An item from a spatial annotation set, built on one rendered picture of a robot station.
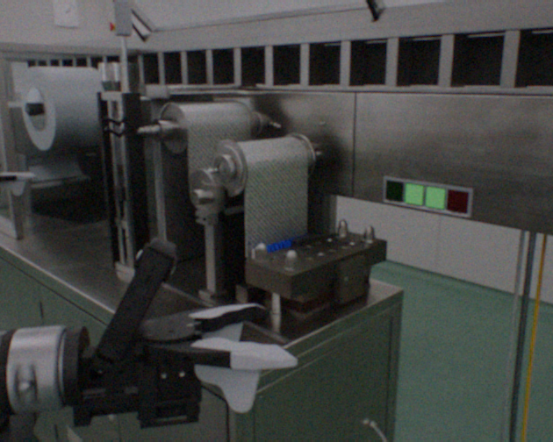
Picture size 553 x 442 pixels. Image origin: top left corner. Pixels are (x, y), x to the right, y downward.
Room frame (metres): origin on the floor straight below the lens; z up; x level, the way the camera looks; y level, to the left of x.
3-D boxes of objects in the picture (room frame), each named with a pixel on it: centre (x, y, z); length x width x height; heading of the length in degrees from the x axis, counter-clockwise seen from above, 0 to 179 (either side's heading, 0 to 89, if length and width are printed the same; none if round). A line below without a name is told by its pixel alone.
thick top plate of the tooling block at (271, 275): (1.37, -0.10, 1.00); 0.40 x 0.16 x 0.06; 135
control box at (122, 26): (1.79, 0.51, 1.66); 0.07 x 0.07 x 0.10; 21
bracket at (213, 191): (1.37, 0.19, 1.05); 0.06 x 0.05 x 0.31; 135
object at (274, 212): (1.42, 0.01, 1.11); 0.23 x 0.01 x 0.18; 135
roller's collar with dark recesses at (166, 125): (1.54, 0.33, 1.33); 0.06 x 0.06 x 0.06; 45
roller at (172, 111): (1.65, 0.23, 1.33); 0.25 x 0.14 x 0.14; 135
